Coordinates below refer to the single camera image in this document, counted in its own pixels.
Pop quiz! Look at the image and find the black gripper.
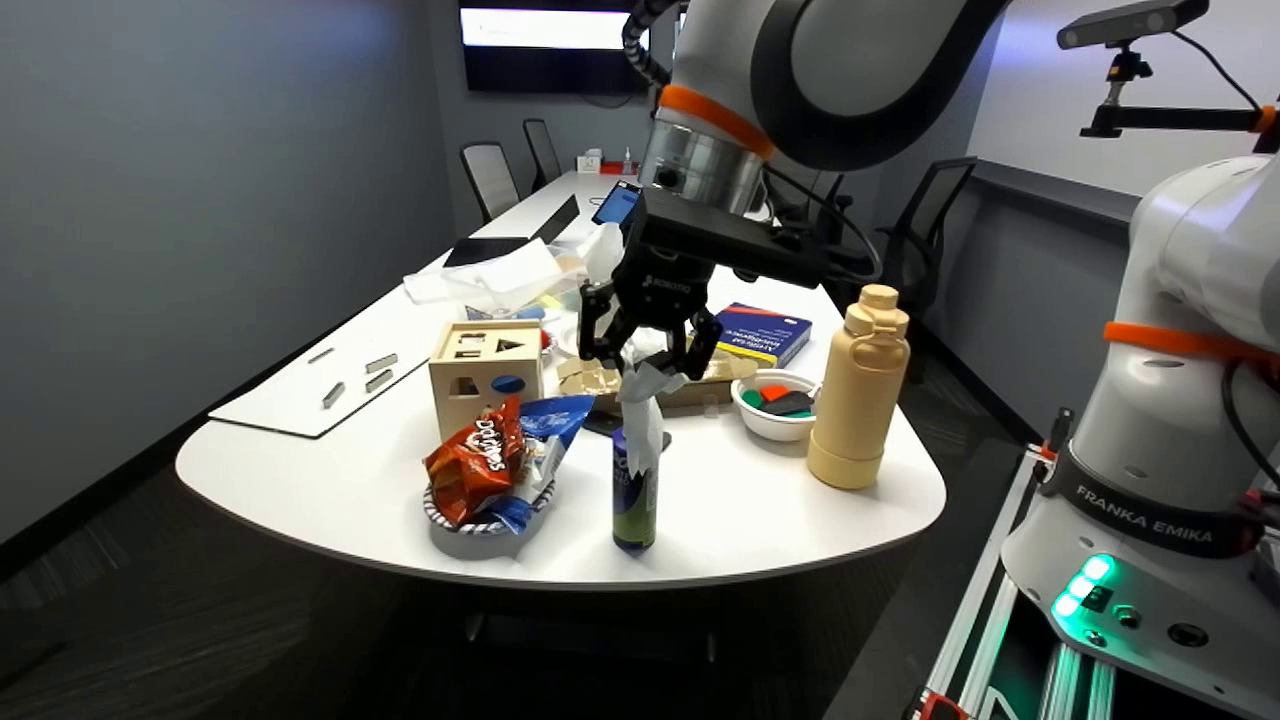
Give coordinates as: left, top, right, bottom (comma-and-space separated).
570, 187, 734, 386

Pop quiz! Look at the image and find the white paper napkin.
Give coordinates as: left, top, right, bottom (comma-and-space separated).
615, 326, 678, 489

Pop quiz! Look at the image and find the blue-capped spray bottle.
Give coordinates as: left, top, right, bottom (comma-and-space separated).
606, 425, 663, 562

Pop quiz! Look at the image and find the tan insulated water bottle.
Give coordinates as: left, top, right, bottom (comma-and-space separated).
803, 280, 914, 496

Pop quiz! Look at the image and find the blue and yellow textbook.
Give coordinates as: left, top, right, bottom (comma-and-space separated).
708, 302, 819, 371

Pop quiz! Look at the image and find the blue chip bag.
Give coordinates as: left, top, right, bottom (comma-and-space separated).
484, 389, 600, 538

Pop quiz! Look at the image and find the clear plastic container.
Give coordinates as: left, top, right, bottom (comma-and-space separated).
457, 238, 590, 329

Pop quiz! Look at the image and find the white round bowl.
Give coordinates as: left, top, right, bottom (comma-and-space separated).
726, 369, 825, 449

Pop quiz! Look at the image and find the wooden shape sorter box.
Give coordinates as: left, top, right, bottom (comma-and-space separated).
422, 315, 551, 440

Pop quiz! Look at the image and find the red Doritos chip bag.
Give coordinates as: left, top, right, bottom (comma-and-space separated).
419, 393, 533, 534

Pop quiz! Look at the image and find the black office chair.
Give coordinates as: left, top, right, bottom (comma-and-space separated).
457, 137, 528, 226
875, 154, 984, 326
519, 114, 569, 191

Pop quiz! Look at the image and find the grey plate under chips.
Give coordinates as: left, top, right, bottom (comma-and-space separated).
419, 478, 569, 565

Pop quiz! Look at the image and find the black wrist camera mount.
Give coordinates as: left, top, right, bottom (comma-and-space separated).
590, 182, 806, 280

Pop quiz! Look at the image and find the wall television screen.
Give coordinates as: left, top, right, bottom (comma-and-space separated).
457, 0, 658, 100

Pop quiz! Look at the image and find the metal robot stand frame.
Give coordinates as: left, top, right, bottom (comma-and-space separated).
910, 405, 1114, 720

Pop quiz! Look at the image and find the grey camera on tripod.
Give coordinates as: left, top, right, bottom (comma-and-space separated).
1050, 0, 1280, 146

